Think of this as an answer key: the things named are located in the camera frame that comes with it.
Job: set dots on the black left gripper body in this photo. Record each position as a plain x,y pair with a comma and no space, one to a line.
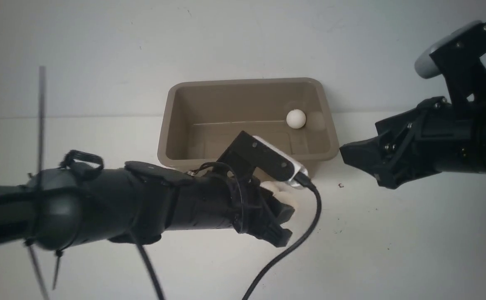
247,203

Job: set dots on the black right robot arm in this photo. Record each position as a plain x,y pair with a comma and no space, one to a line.
478,148

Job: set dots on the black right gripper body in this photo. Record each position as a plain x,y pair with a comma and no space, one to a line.
425,141

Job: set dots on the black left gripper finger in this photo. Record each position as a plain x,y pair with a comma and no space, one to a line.
282,207
271,233

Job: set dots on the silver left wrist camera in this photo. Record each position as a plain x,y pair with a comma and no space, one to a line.
249,152

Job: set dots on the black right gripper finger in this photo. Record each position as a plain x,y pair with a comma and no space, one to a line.
389,180
364,155

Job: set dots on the white ping-pong ball black mark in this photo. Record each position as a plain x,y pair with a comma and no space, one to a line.
280,192

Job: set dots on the taupe plastic storage bin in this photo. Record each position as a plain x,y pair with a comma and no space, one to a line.
201,119

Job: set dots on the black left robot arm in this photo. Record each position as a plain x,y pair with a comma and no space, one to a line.
77,204

